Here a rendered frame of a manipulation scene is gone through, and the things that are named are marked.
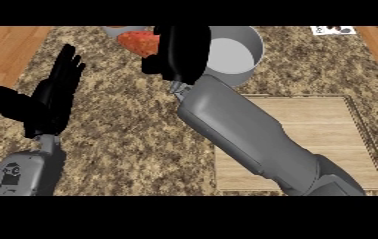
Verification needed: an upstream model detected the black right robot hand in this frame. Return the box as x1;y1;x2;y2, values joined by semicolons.
140;25;212;86

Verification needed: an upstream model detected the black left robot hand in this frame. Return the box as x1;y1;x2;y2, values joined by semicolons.
0;43;87;140

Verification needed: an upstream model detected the orange sweet potato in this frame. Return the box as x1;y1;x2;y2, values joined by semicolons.
116;30;162;59

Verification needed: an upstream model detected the grey metal pot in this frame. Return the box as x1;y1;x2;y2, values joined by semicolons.
202;25;265;88

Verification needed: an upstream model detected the pale wooden tray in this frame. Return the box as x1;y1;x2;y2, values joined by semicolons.
214;94;378;193

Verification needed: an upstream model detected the grey bowl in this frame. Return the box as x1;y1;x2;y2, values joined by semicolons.
101;25;149;39

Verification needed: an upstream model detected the white printed card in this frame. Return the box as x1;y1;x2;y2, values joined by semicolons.
308;25;357;36

